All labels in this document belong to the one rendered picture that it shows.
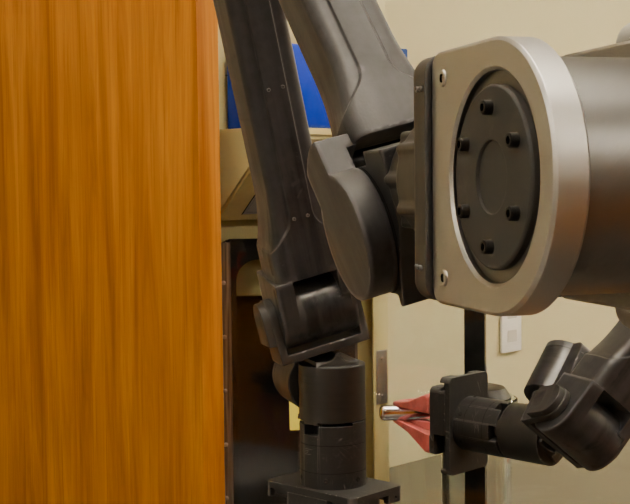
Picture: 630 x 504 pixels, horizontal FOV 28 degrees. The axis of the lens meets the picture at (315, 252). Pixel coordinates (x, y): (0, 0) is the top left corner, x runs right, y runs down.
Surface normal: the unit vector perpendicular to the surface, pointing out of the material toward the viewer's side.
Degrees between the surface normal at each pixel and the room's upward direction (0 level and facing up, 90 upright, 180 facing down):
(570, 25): 90
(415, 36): 90
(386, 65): 60
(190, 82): 90
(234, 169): 90
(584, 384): 50
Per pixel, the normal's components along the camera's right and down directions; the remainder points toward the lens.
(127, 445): -0.69, 0.04
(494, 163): -0.96, 0.03
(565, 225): 0.27, 0.33
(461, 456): 0.71, 0.04
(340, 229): -0.93, 0.27
